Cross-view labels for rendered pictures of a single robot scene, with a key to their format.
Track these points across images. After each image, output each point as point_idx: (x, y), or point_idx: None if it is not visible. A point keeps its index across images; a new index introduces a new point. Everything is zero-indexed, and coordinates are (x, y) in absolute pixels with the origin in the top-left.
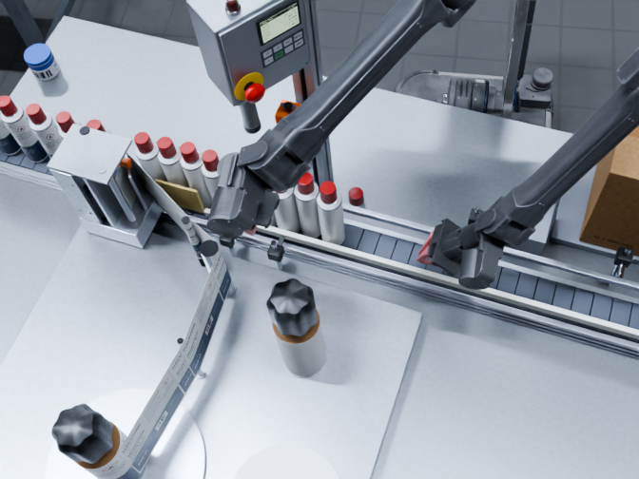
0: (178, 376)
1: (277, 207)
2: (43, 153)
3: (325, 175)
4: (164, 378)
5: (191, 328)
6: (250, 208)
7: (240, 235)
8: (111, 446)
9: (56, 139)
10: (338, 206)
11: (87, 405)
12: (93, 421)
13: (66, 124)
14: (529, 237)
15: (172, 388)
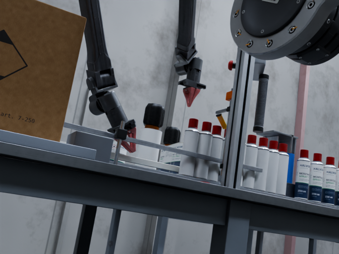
0: (172, 157)
1: (183, 84)
2: (335, 201)
3: (223, 168)
4: (172, 146)
5: (181, 145)
6: (178, 61)
7: (176, 71)
8: (163, 140)
9: (323, 177)
10: (184, 130)
11: (176, 130)
12: (169, 127)
13: (313, 154)
14: (86, 80)
15: (170, 159)
